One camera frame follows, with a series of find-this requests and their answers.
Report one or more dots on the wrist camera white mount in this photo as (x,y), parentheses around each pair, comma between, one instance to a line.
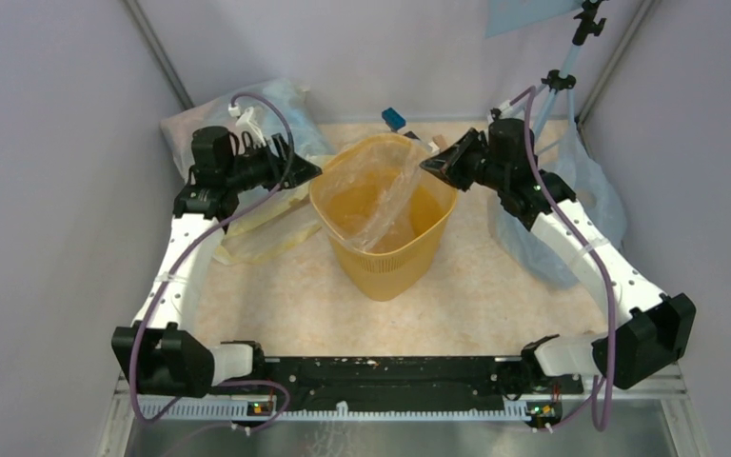
(249,123)
(503,111)

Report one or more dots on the yellow plastic bag on floor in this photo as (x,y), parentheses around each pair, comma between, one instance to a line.
(283,222)

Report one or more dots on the blue stuffed bag right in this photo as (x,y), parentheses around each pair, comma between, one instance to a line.
(568,158)

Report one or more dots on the yellow plastic trash bin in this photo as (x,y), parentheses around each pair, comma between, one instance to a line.
(384,276)

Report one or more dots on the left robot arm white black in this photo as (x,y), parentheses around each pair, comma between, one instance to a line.
(231,175)

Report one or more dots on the white cable duct strip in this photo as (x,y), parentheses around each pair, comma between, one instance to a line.
(249,411)

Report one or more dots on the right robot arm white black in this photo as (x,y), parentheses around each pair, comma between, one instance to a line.
(647,329)

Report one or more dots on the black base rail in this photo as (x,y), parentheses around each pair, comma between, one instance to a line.
(399,384)

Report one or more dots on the clear plastic trash bag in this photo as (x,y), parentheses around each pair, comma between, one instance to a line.
(363,195)

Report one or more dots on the large stuffed bag left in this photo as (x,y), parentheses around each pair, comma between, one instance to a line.
(288,97)

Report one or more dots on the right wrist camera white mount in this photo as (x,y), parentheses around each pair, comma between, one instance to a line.
(503,111)

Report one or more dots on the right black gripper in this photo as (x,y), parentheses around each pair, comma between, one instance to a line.
(447,164)

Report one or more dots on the blue toy brick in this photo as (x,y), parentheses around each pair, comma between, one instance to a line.
(393,119)

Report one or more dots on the light blue tripod stand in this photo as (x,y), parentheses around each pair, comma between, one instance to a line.
(561,79)

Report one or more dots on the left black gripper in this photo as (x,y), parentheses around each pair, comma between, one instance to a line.
(275,162)

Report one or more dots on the wooden block rear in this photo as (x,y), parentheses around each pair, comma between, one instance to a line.
(440,141)

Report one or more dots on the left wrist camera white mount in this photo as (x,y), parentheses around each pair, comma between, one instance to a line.
(249,123)

